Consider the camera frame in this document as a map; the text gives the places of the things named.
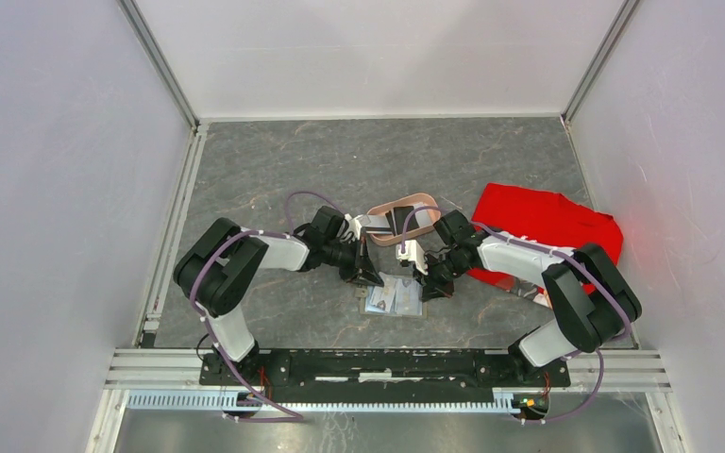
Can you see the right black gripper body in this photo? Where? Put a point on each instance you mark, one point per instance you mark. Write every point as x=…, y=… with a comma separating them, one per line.
x=452, y=266

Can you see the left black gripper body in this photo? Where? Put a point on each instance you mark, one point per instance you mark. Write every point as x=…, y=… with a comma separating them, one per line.
x=345, y=257

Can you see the grey card holder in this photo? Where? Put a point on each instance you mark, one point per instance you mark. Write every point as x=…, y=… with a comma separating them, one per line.
x=380, y=300

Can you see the pink oval tray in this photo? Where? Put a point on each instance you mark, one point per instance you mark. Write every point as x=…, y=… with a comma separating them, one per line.
x=426, y=210

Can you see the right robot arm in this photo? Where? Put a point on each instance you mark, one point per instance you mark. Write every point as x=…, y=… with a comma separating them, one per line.
x=592, y=302

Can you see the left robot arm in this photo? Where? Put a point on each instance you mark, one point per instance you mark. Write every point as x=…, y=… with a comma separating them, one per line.
x=216, y=272

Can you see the red printed t-shirt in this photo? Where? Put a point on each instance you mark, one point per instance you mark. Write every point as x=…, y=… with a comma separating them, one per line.
x=547, y=217

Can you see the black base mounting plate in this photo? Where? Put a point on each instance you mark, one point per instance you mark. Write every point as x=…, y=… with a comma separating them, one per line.
x=359, y=376

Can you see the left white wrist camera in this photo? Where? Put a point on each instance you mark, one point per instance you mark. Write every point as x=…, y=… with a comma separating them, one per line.
x=354, y=227

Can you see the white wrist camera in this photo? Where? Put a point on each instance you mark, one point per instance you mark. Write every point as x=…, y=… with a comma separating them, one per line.
x=354, y=227
x=411, y=253

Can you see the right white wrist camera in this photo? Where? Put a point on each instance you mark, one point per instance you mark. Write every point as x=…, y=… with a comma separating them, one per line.
x=411, y=253

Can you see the aluminium frame rail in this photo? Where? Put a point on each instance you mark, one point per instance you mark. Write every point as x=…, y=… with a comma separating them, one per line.
x=170, y=379

